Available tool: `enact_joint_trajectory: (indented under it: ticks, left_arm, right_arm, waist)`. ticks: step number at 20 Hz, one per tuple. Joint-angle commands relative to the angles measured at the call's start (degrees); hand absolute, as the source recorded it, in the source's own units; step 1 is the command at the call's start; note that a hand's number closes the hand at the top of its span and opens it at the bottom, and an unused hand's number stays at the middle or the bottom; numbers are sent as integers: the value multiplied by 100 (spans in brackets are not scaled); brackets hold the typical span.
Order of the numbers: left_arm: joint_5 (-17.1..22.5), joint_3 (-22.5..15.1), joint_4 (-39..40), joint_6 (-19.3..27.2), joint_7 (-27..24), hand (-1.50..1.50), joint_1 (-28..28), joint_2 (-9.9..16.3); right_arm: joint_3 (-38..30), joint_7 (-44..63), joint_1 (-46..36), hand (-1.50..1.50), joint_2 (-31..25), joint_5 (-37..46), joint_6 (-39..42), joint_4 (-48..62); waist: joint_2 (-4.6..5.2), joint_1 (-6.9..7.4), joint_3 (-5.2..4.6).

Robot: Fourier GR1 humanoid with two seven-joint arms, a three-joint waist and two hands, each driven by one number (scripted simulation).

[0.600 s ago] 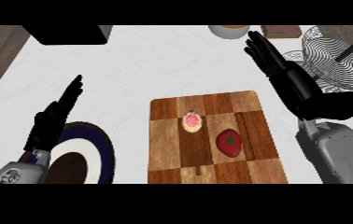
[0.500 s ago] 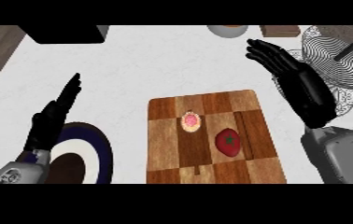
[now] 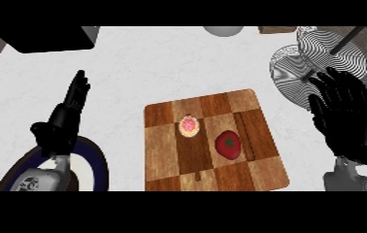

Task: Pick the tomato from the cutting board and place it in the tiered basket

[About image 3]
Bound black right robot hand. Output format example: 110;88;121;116
306;66;367;164

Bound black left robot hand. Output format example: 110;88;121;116
28;69;91;158

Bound pink frosted cupcake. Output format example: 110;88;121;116
178;114;202;139

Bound red tomato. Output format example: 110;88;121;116
213;129;241;161

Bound grey round bowl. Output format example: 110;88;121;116
203;25;244;38

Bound blue rimmed white plate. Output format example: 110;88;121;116
0;135;110;192

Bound checkered wooden cutting board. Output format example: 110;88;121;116
143;88;290;192

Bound black box appliance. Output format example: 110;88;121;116
0;25;101;54

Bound brown wooden block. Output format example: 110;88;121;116
256;25;297;35

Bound wire tiered basket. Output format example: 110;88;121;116
268;25;367;112

